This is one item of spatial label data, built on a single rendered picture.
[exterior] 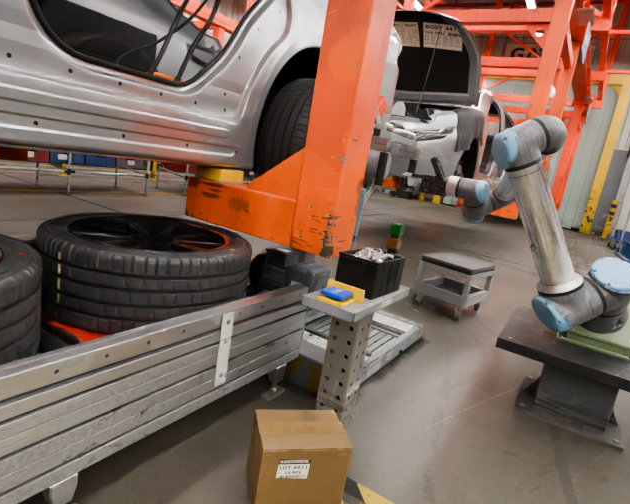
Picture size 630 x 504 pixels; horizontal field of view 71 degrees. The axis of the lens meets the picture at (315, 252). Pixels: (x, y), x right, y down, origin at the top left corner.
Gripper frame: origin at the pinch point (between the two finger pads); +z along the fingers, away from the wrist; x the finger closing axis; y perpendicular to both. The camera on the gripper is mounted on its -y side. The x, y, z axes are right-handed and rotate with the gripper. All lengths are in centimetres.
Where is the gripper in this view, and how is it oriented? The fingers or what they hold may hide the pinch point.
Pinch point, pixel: (406, 173)
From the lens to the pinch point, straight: 214.1
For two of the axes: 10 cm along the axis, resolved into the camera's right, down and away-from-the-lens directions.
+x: 5.2, -0.9, 8.5
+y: -1.7, 9.6, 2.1
